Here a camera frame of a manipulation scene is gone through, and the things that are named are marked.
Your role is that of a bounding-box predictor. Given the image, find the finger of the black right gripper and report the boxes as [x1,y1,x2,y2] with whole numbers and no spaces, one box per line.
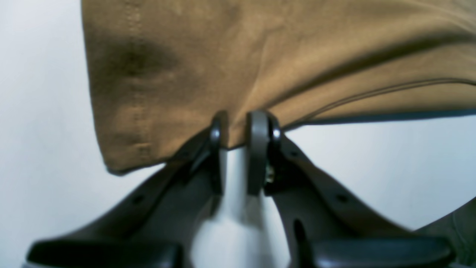
[415,198,476,267]

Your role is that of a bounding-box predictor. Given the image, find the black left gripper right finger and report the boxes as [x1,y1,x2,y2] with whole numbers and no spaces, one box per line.
[247,111,455,268]

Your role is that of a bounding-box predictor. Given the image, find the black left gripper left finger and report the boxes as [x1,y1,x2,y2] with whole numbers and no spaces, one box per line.
[26,115,227,268]

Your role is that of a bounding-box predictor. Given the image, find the brown T-shirt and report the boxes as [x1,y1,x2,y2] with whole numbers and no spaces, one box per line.
[81,0,475,174]

